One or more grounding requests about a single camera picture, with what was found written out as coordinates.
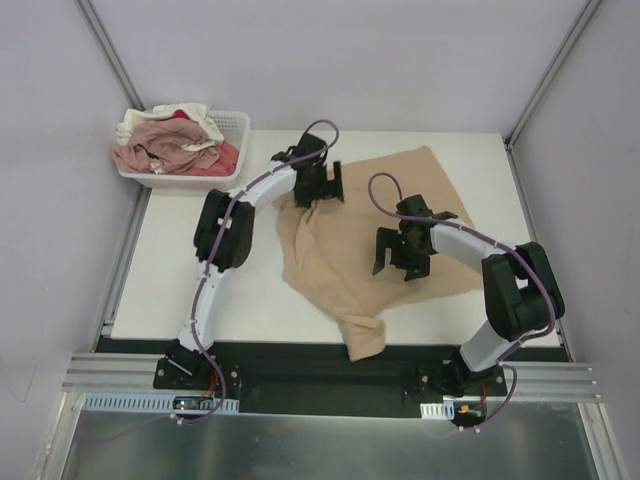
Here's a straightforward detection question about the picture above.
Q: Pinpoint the beige t shirt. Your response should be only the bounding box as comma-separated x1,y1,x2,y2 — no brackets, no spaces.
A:
273,146,482,361

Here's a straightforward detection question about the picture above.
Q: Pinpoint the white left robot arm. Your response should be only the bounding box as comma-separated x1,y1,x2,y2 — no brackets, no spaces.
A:
166,130,344,389

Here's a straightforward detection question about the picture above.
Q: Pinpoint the white plastic laundry basket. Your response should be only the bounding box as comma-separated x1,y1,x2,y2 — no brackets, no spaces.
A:
112,102,250,190

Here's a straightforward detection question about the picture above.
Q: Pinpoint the white t shirt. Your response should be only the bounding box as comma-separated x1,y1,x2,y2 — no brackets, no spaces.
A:
116,102,225,152

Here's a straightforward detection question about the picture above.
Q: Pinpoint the dusty pink t shirt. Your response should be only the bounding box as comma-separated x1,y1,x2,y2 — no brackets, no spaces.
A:
111,118,230,176

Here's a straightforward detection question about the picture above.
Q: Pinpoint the left aluminium table rail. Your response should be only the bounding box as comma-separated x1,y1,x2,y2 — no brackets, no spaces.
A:
89,186,151,353

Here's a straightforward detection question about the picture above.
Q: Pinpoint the aluminium front rail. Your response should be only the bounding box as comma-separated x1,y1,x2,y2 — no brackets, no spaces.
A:
61,353,603,403

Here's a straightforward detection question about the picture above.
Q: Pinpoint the left aluminium corner post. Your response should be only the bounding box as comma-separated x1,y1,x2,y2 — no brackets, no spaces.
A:
74,0,144,110

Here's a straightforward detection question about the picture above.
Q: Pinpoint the aluminium corner post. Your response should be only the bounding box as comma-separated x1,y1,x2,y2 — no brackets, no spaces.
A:
74,0,144,110
504,0,604,146

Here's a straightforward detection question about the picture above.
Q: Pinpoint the right aluminium corner post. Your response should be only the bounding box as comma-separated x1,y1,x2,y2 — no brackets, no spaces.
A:
504,0,604,146

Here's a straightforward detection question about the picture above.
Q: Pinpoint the left white cable duct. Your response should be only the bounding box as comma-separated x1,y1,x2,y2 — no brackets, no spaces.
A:
83,393,240,416

